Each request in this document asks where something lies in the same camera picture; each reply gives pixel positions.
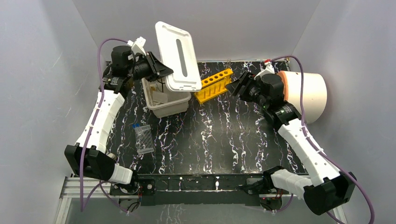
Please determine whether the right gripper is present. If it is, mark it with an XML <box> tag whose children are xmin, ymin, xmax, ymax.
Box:
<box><xmin>224</xmin><ymin>70</ymin><xmax>269</xmax><ymax>109</ymax></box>

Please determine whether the white bin lid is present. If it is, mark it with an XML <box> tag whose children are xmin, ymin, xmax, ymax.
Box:
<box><xmin>155</xmin><ymin>21</ymin><xmax>202</xmax><ymax>92</ymax></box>

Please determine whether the white plastic packet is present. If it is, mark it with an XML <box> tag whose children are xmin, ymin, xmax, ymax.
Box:
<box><xmin>152</xmin><ymin>91</ymin><xmax>168</xmax><ymax>104</ymax></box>

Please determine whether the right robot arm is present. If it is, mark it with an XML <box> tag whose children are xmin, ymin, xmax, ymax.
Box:
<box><xmin>226</xmin><ymin>72</ymin><xmax>355</xmax><ymax>215</ymax></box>

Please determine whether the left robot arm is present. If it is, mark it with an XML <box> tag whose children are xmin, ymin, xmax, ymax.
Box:
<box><xmin>64</xmin><ymin>45</ymin><xmax>173</xmax><ymax>194</ymax></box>

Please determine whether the yellow test tube rack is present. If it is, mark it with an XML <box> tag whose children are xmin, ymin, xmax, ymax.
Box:
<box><xmin>194</xmin><ymin>68</ymin><xmax>233</xmax><ymax>104</ymax></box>

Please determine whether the white plastic bin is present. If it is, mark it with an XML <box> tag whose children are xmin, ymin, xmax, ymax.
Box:
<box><xmin>141</xmin><ymin>78</ymin><xmax>191</xmax><ymax>118</ymax></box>

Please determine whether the white cylindrical centrifuge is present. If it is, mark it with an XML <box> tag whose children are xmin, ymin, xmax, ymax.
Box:
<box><xmin>277</xmin><ymin>70</ymin><xmax>327</xmax><ymax>124</ymax></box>

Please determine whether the clear acrylic tube rack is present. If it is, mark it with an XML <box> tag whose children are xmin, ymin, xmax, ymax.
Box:
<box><xmin>134</xmin><ymin>125</ymin><xmax>154</xmax><ymax>154</ymax></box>

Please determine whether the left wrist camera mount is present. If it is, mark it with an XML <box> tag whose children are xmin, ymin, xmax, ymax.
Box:
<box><xmin>127</xmin><ymin>37</ymin><xmax>147</xmax><ymax>56</ymax></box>

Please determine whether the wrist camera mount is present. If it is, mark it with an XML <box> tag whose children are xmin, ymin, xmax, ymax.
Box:
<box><xmin>254</xmin><ymin>59</ymin><xmax>275</xmax><ymax>80</ymax></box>
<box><xmin>127</xmin><ymin>37</ymin><xmax>147</xmax><ymax>56</ymax></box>

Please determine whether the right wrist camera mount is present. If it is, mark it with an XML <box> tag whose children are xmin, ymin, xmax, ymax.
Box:
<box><xmin>254</xmin><ymin>59</ymin><xmax>275</xmax><ymax>80</ymax></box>

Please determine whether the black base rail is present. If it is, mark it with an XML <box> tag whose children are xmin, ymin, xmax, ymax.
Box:
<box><xmin>92</xmin><ymin>174</ymin><xmax>310</xmax><ymax>207</ymax></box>

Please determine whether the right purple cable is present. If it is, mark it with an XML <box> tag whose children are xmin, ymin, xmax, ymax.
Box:
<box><xmin>266</xmin><ymin>56</ymin><xmax>375</xmax><ymax>224</ymax></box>

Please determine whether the purple cable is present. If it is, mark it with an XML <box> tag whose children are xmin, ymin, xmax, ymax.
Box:
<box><xmin>79</xmin><ymin>38</ymin><xmax>134</xmax><ymax>214</ymax></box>
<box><xmin>266</xmin><ymin>56</ymin><xmax>375</xmax><ymax>224</ymax></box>

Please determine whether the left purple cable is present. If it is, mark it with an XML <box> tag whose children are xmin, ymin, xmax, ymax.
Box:
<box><xmin>79</xmin><ymin>38</ymin><xmax>134</xmax><ymax>214</ymax></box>

